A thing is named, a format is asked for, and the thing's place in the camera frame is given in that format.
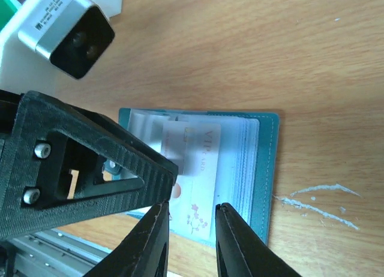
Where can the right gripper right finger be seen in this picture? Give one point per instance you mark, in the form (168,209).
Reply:
(240,252)

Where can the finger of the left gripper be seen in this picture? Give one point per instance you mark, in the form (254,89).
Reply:
(61,164)

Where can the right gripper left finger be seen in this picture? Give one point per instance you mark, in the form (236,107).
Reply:
(144,251)

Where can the white VIP flower card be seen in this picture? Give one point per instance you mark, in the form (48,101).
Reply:
(194,148)

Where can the teal leather card holder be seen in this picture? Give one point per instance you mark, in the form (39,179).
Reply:
(246,160)

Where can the white translucent bin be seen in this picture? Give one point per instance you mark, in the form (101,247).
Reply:
(21,69)

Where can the middle green bin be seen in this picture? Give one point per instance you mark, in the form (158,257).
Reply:
(8,10)

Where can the aluminium front rail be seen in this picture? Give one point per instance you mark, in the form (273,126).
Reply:
(50,253)

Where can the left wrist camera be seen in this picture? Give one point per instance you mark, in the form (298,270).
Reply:
(69,34)

